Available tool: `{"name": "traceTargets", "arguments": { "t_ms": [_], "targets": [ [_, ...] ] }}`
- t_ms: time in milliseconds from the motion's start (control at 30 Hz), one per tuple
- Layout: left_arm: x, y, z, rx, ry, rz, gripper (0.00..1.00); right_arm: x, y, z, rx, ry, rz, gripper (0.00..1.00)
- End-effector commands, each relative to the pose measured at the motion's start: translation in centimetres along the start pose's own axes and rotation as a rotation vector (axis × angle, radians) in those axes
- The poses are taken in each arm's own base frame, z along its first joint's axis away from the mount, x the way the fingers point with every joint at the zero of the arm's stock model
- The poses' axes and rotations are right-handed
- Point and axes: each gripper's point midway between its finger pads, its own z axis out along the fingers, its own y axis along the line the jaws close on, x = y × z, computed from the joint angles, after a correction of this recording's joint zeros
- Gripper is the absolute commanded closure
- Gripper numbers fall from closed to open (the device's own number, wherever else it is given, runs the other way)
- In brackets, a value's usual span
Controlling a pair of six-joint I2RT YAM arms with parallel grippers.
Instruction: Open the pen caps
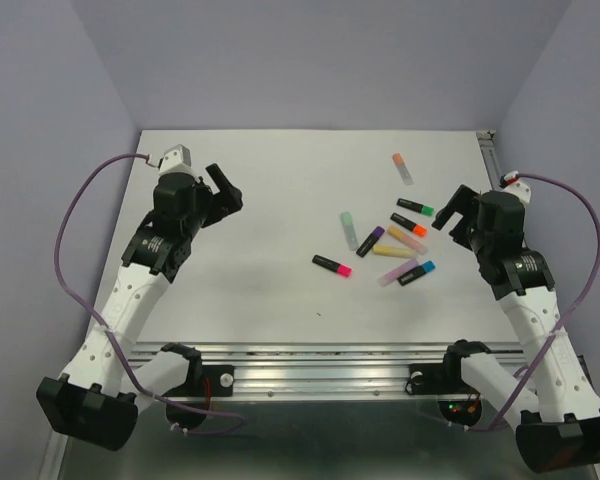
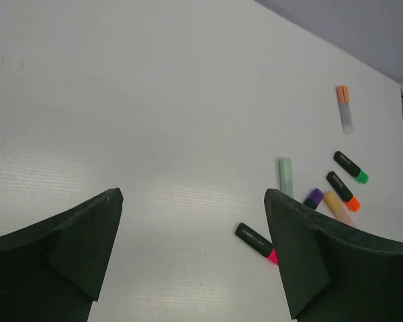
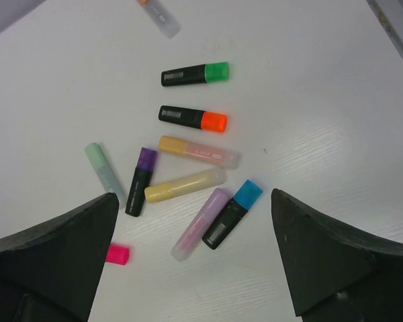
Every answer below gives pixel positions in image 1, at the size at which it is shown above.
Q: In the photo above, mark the pastel green highlighter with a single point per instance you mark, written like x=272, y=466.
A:
x=349, y=230

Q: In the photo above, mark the pastel yellow highlighter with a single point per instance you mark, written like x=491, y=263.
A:
x=396, y=252

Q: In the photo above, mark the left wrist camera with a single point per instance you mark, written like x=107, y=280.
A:
x=176, y=159

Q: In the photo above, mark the black highlighter blue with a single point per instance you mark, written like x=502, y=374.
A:
x=416, y=273

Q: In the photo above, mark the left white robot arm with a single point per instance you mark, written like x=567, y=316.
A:
x=98, y=396

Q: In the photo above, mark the pastel pink highlighter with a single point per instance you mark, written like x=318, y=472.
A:
x=394, y=274

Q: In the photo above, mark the black highlighter pink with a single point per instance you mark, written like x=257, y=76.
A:
x=332, y=266

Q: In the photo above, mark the aluminium rail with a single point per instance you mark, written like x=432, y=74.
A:
x=495, y=165
x=313, y=412

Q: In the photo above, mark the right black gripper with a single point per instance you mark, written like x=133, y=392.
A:
x=464, y=200

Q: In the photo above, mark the pastel peach highlighter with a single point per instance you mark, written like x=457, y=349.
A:
x=407, y=240

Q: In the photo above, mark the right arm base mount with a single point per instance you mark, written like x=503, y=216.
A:
x=458, y=403

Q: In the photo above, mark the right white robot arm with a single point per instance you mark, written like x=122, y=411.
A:
x=553, y=409

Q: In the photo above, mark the aluminium front rail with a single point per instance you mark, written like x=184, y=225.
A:
x=313, y=412

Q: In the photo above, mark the aluminium right side rail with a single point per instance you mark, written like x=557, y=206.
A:
x=495, y=165

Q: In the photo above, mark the pastel orange highlighter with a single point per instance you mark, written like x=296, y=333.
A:
x=402, y=169

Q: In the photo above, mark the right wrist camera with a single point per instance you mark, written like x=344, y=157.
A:
x=512, y=183

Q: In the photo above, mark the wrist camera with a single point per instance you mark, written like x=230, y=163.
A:
x=512, y=183
x=176, y=159

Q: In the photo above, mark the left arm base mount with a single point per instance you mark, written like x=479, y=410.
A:
x=216, y=381

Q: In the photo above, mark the black highlighter purple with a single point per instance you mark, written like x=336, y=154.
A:
x=370, y=241

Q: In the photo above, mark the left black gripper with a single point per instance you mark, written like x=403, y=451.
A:
x=229, y=194

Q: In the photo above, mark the black highlighter green cap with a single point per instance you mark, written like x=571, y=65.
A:
x=415, y=207

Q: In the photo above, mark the black highlighter orange cap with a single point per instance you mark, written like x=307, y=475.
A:
x=409, y=225

